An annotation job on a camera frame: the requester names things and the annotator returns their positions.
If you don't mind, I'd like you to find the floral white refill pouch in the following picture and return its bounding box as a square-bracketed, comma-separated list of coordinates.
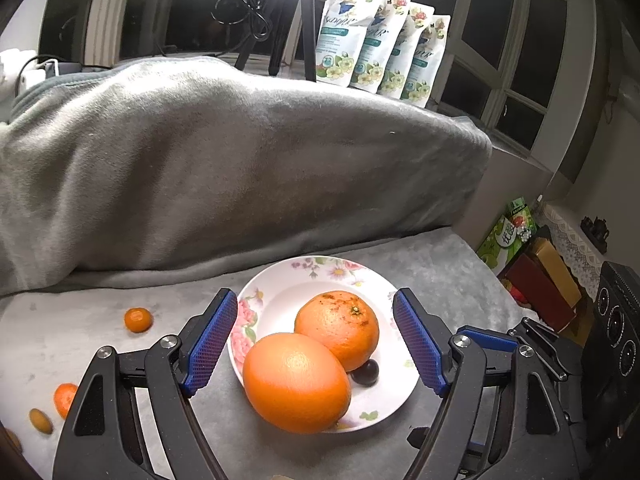
[350, 0, 412, 95]
[377, 2, 435, 101]
[316, 0, 377, 86]
[402, 14, 451, 109]

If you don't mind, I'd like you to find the dark red box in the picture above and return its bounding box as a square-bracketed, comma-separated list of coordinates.
[500, 254, 576, 333]

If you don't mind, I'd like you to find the floral white plate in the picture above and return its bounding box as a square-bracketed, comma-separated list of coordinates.
[227, 255, 426, 433]

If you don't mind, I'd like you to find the black tripod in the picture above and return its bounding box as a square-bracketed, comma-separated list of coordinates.
[234, 0, 318, 82]

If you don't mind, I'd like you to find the grey fleece seat blanket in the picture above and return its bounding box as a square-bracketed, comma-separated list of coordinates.
[0, 225, 511, 480]

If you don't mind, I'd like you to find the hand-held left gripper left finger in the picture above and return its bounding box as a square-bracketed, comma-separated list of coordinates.
[52, 287, 238, 480]

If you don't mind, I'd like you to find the white window frame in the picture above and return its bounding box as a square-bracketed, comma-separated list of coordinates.
[35, 0, 626, 161]

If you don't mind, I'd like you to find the white power strip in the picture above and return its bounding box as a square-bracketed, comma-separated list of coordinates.
[0, 50, 61, 96]

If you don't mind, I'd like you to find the green snack packet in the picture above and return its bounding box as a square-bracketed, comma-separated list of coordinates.
[507, 200, 537, 241]

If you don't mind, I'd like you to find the bumpy large orange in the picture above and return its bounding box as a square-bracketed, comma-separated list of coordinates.
[294, 291, 381, 372]

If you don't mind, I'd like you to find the smooth large orange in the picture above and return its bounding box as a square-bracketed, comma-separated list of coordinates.
[242, 332, 352, 435]

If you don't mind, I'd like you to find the dark small ornament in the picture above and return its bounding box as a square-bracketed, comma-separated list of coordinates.
[580, 216, 611, 241]

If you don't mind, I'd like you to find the dark plum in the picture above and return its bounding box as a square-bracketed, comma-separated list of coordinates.
[350, 359, 380, 387]

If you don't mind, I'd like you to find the white lace cloth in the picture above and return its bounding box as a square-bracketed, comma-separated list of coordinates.
[542, 202, 608, 286]

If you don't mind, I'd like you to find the small tangerine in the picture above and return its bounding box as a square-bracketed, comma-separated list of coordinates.
[53, 383, 79, 420]
[124, 308, 153, 334]

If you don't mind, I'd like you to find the brown cardboard box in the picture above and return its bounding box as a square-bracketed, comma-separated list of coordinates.
[525, 237, 583, 308]

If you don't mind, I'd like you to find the grey blanket over backrest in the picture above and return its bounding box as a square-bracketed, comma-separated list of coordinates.
[0, 56, 493, 297]

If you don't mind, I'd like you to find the small kumquat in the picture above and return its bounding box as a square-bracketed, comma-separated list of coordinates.
[28, 408, 54, 435]

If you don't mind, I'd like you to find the black coiled cable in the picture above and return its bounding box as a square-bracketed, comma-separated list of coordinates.
[214, 0, 273, 41]

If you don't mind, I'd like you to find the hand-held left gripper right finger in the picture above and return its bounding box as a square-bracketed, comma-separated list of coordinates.
[391, 288, 581, 480]

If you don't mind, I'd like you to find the green tissue box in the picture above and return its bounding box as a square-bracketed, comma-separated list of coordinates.
[477, 215, 521, 275]

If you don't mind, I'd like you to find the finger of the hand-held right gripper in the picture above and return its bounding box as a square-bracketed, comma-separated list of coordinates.
[456, 317, 586, 381]

